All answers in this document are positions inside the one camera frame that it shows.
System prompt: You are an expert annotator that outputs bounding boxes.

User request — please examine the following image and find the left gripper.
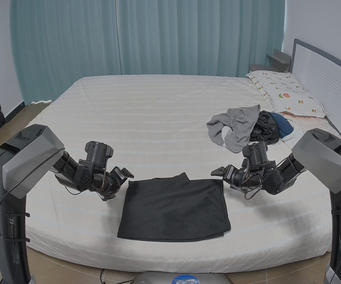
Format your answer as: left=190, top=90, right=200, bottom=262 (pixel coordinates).
left=101, top=166, right=135, bottom=202

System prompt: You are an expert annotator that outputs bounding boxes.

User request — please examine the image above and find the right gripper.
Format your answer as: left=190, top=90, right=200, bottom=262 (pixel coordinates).
left=210, top=164, right=245, bottom=190

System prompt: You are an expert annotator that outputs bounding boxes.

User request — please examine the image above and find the black T-shirt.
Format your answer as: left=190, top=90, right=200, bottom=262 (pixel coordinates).
left=117, top=172, right=231, bottom=242

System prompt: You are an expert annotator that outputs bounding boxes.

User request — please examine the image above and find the bed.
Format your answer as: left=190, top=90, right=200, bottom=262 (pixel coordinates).
left=0, top=38, right=341, bottom=274

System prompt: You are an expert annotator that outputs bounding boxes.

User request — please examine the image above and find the small white garment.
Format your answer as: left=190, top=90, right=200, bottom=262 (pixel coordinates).
left=221, top=125, right=232, bottom=147

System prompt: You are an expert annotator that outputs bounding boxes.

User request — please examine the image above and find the grey garment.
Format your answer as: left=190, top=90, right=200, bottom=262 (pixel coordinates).
left=206, top=105, right=261, bottom=154

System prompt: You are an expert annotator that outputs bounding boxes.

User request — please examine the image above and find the black shiny garment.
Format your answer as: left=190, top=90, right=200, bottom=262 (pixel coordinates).
left=250, top=110, right=280, bottom=144

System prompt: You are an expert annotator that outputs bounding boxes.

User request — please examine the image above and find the dark blue garment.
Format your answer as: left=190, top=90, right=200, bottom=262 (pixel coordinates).
left=270, top=113, right=295, bottom=138

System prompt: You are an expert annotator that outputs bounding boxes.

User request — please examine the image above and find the white printed pillow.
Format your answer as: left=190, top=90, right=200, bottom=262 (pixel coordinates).
left=246, top=70, right=327, bottom=118

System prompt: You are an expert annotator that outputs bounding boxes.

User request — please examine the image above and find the grey bedside table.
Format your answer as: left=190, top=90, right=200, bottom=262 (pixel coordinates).
left=249, top=49, right=291, bottom=73

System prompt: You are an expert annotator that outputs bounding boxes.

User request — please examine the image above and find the blue-green curtain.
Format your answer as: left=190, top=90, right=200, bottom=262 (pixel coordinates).
left=11, top=0, right=121, bottom=103
left=118, top=0, right=286, bottom=77

